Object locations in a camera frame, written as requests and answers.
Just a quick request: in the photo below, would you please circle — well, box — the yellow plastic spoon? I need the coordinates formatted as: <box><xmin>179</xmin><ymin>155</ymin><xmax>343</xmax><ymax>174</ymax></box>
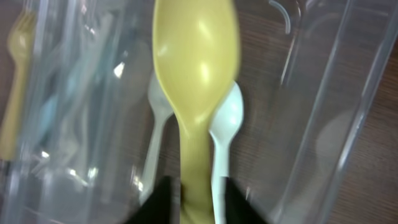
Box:
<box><xmin>152</xmin><ymin>0</ymin><xmax>241</xmax><ymax>223</ymax></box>

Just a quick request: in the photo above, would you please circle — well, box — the left clear plastic container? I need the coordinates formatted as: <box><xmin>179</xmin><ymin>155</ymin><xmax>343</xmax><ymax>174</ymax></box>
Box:
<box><xmin>1</xmin><ymin>1</ymin><xmax>153</xmax><ymax>223</ymax></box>

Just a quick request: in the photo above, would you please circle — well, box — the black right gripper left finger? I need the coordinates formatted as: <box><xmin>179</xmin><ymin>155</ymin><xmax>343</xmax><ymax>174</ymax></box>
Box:
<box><xmin>124</xmin><ymin>176</ymin><xmax>173</xmax><ymax>224</ymax></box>

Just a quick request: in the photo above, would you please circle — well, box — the white spoon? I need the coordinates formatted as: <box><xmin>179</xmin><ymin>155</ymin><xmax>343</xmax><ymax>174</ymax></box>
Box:
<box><xmin>139</xmin><ymin>74</ymin><xmax>174</xmax><ymax>205</ymax></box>
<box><xmin>209</xmin><ymin>83</ymin><xmax>244</xmax><ymax>224</ymax></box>

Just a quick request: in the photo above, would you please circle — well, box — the right clear plastic container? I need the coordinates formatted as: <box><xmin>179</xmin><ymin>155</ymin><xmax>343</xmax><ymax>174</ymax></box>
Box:
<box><xmin>102</xmin><ymin>0</ymin><xmax>398</xmax><ymax>224</ymax></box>

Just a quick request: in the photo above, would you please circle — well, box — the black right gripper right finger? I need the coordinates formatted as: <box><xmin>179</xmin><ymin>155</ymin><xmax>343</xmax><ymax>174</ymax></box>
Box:
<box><xmin>224</xmin><ymin>177</ymin><xmax>269</xmax><ymax>224</ymax></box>

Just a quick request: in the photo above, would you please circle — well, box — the yellow plastic fork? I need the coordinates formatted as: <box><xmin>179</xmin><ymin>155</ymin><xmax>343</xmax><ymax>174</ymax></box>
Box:
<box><xmin>1</xmin><ymin>9</ymin><xmax>36</xmax><ymax>161</ymax></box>

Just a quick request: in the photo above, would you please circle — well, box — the clear plastic container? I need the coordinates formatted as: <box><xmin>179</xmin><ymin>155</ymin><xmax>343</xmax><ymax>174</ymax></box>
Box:
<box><xmin>102</xmin><ymin>0</ymin><xmax>398</xmax><ymax>224</ymax></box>
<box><xmin>1</xmin><ymin>1</ymin><xmax>153</xmax><ymax>223</ymax></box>

